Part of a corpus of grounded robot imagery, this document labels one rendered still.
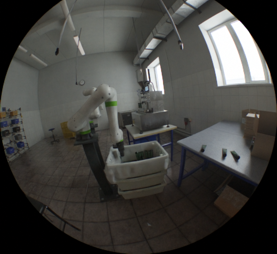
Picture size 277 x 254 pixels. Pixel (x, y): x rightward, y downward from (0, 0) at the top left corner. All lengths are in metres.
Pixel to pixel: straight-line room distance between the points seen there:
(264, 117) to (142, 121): 1.40
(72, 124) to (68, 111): 4.92
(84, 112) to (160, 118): 1.10
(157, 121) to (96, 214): 1.61
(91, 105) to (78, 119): 0.17
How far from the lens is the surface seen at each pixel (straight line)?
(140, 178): 1.06
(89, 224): 1.43
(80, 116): 0.78
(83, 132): 1.00
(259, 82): 2.42
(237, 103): 2.08
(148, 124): 1.40
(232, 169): 0.78
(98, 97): 0.69
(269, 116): 0.88
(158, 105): 1.52
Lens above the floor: 1.21
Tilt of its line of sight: 8 degrees down
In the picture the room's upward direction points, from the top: 7 degrees counter-clockwise
